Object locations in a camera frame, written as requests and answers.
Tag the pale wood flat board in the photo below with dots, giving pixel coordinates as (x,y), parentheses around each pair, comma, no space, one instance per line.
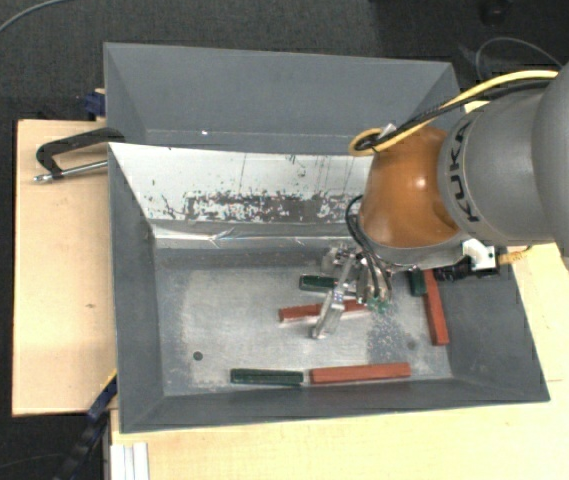
(64,278)

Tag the grey metal bin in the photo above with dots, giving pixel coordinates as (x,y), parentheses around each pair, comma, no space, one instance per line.
(244,313)

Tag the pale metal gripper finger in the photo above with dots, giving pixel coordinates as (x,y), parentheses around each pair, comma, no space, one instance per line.
(335,317)
(323,320)

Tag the black cylinder on white bracket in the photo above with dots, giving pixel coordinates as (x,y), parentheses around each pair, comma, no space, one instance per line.
(479,255)

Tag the red-brown flat block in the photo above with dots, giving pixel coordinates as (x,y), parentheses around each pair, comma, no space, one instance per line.
(359,373)
(436,313)
(296,312)

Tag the dark green flat block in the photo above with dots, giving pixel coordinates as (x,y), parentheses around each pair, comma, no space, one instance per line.
(266,377)
(316,282)
(418,283)

